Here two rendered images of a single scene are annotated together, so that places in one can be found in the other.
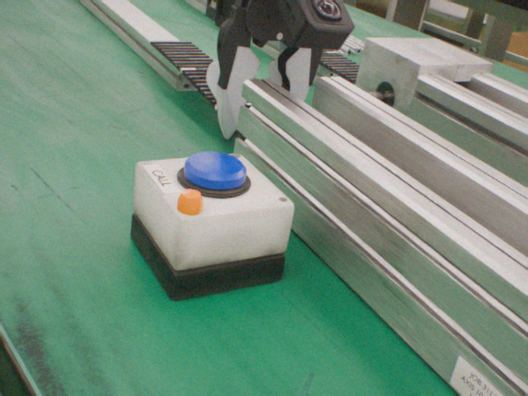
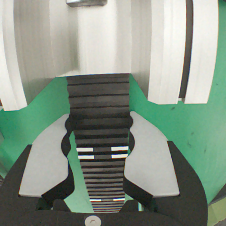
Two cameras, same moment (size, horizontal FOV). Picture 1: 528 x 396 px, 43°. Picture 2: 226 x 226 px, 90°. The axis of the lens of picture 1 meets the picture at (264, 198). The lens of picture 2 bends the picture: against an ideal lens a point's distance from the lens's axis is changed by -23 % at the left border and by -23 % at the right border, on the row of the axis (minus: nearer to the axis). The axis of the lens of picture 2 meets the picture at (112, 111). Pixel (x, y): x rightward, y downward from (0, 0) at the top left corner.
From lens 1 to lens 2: 0.55 m
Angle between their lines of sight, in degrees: 41
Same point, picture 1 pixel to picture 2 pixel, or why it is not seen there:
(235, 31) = (197, 215)
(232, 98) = (153, 131)
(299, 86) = (45, 144)
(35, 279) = not seen: outside the picture
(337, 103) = (23, 14)
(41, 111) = (207, 159)
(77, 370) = not seen: outside the picture
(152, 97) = not seen: hidden behind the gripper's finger
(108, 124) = (190, 148)
